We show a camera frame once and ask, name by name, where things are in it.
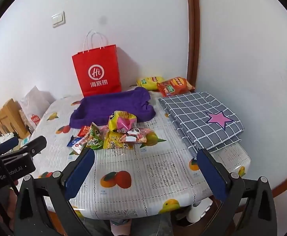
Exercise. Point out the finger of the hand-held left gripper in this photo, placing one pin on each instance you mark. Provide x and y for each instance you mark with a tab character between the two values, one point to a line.
8	144
35	144

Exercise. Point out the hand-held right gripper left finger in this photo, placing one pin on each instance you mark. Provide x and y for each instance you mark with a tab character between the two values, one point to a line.
80	174

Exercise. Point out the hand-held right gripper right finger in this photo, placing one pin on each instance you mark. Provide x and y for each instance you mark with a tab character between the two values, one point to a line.
212	174

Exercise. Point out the blue snack packet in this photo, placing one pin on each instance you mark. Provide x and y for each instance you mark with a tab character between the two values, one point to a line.
72	142

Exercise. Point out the green triangular snack packet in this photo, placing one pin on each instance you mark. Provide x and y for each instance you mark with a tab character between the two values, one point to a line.
95	137

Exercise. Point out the red snack packet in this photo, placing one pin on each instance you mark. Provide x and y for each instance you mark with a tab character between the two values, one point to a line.
84	130

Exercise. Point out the yellow snack packet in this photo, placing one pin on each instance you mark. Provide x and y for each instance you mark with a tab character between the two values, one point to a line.
113	143

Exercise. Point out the pale pink peach packet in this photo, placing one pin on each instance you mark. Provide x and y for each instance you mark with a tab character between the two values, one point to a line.
103	128

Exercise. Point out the yellow and pink snack bag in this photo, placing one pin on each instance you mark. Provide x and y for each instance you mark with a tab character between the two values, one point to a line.
121	121

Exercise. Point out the pink panda snack packet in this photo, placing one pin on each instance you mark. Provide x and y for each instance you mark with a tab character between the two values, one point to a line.
137	134

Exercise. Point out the purple fabric basket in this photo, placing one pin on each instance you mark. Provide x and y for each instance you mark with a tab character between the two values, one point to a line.
113	103

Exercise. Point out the light wooden chair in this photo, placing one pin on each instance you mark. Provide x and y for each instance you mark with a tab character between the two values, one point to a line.
8	115

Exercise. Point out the white plastic container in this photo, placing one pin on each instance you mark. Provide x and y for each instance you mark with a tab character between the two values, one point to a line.
200	210

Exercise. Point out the white plastic bag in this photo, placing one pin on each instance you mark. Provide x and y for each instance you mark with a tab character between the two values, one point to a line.
35	105

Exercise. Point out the grey checked cloth with star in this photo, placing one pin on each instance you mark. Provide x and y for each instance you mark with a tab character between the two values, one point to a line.
197	118

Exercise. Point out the brown wooden baseboard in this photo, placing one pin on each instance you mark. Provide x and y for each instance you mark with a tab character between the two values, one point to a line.
281	189

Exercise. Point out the orange snack bag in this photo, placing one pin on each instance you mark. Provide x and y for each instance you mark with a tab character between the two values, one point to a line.
175	86

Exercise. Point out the red paper bag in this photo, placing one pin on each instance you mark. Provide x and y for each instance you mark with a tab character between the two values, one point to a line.
97	71

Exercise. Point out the white light switch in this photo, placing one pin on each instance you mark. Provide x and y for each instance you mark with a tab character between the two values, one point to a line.
58	19

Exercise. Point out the brown wooden door frame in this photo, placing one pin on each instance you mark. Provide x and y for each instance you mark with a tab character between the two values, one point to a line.
192	29

